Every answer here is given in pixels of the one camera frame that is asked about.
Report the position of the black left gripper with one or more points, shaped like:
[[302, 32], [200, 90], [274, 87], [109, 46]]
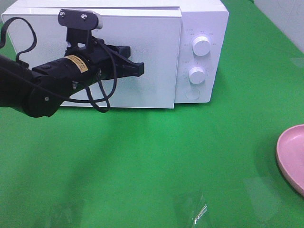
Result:
[[89, 59]]

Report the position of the white microwave door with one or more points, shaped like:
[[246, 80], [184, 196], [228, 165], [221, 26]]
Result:
[[153, 35]]

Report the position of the pink round plate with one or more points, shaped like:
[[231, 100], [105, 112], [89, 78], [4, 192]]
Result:
[[290, 156]]

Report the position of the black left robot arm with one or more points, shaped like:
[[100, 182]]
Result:
[[41, 90]]

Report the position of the lower white microwave knob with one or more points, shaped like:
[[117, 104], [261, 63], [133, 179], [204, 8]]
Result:
[[197, 75]]

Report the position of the white microwave knob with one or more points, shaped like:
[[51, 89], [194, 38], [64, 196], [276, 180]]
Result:
[[201, 45], [197, 75]]

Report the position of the round door release button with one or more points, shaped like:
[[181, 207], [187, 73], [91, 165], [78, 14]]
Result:
[[193, 94]]

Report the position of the upper white microwave knob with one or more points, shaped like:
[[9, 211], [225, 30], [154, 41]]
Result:
[[201, 45]]

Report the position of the white microwave oven body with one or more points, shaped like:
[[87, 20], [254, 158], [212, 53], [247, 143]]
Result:
[[198, 17]]

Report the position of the clear adhesive tape strip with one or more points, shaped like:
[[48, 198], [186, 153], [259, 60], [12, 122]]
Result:
[[191, 210]]

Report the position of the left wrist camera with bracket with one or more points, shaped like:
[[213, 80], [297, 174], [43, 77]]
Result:
[[80, 19]]

